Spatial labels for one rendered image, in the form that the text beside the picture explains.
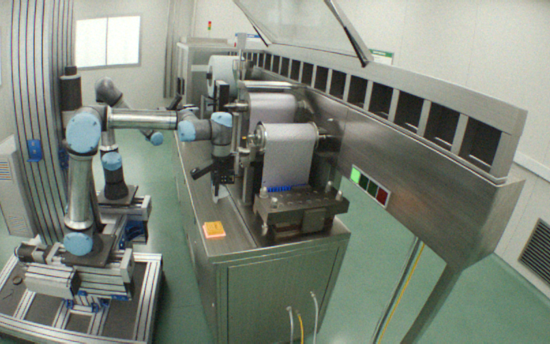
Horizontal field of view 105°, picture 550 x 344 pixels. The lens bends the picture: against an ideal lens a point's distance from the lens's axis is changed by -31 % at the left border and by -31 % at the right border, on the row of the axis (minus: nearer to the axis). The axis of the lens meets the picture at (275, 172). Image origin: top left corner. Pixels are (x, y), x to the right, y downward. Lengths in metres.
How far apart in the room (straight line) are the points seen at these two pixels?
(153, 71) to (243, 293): 5.83
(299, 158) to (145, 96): 5.69
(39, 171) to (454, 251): 1.66
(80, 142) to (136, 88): 5.85
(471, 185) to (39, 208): 1.76
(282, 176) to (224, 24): 5.70
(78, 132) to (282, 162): 0.86
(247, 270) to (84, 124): 0.85
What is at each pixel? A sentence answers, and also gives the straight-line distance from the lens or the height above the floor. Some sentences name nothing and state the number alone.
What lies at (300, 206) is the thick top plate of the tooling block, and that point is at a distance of 1.29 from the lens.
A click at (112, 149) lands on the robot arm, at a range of 1.81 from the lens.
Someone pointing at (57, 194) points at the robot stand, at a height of 1.01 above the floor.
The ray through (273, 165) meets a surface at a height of 1.14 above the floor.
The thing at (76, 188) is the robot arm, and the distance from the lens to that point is 1.09.
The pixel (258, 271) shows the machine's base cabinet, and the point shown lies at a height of 0.77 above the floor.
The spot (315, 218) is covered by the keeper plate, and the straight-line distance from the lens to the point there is 1.32.
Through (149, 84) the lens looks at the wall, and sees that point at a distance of 6.79.
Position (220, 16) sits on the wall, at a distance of 6.85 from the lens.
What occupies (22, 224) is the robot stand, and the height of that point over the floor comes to 0.85.
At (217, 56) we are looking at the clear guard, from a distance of 2.22.
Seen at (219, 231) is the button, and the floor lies 0.92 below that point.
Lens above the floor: 1.68
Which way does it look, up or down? 25 degrees down
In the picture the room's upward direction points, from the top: 6 degrees clockwise
